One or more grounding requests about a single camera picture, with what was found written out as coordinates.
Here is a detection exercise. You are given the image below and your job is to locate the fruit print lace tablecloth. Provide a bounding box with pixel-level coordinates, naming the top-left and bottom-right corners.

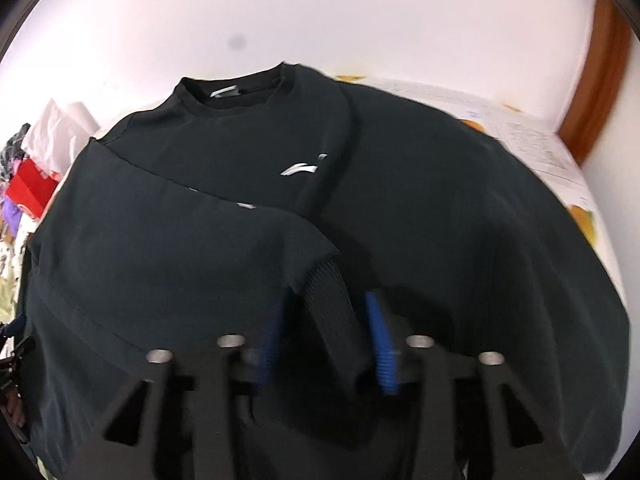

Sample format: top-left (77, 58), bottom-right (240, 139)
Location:
top-left (332, 74), bottom-right (632, 321)

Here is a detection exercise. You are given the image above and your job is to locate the white plastic shopping bag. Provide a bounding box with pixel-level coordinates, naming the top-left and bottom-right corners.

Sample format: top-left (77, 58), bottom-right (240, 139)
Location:
top-left (22, 97), bottom-right (101, 176)

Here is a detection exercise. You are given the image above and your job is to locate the red paper bag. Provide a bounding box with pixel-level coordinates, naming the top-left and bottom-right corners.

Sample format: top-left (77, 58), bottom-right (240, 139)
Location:
top-left (7, 162), bottom-right (63, 218)

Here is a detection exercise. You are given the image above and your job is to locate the wooden door frame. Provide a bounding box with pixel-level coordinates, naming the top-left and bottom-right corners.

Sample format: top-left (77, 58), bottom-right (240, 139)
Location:
top-left (557, 0), bottom-right (633, 166)

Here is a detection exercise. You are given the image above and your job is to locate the white flower print cloth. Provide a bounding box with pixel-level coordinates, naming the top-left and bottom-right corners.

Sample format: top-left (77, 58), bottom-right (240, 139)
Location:
top-left (0, 240), bottom-right (30, 322)

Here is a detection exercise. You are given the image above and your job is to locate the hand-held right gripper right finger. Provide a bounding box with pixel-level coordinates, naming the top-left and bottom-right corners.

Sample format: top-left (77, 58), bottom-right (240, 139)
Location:
top-left (364, 290), bottom-right (586, 480)

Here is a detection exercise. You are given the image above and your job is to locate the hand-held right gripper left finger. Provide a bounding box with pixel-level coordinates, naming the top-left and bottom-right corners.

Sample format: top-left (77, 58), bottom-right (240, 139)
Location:
top-left (65, 295), bottom-right (297, 480)

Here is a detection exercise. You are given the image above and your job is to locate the black sweatshirt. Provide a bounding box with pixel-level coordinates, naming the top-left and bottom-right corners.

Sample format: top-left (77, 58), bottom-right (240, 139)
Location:
top-left (20, 61), bottom-right (632, 480)

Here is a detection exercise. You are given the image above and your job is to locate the dark checkered cloth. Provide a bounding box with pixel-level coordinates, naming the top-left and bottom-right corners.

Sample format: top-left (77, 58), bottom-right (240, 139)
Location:
top-left (0, 122), bottom-right (32, 181)

